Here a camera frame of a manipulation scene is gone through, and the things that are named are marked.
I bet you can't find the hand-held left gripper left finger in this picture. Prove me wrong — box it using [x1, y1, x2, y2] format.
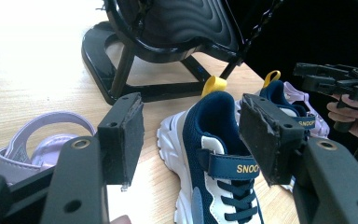
[97, 91, 145, 191]

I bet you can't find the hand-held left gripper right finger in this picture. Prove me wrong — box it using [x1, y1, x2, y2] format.
[238, 92, 307, 187]

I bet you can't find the purple sandal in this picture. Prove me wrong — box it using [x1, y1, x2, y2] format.
[0, 111, 98, 186]
[282, 81, 331, 140]

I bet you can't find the navy and white sneaker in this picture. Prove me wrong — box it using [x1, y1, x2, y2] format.
[156, 75, 295, 224]
[235, 70, 317, 138]

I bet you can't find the red and black shoe rack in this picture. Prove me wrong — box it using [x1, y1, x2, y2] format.
[81, 0, 283, 106]

